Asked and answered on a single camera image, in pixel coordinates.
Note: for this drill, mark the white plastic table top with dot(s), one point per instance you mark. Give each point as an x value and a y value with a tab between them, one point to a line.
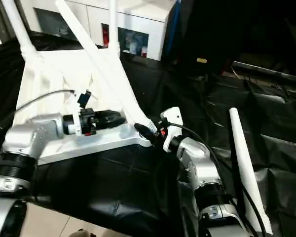
51	81

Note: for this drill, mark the white plastic table leg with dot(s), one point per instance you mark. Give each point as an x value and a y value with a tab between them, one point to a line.
246	168
22	32
113	24
93	49

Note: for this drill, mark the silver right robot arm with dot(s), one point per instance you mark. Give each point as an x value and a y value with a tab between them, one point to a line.
199	163

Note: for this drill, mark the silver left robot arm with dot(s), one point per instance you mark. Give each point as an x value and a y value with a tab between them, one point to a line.
34	133

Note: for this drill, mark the black table mat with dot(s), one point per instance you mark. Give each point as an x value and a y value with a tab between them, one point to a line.
113	187

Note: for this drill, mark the white cabinet with glass doors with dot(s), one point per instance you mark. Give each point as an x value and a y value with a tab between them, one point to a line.
143	17

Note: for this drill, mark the grey robot foot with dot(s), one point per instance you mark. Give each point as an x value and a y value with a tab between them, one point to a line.
81	233

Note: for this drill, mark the long dark metal rod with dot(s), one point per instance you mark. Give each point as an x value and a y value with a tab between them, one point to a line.
269	71

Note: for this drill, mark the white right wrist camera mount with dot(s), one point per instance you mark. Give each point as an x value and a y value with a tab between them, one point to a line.
172	118

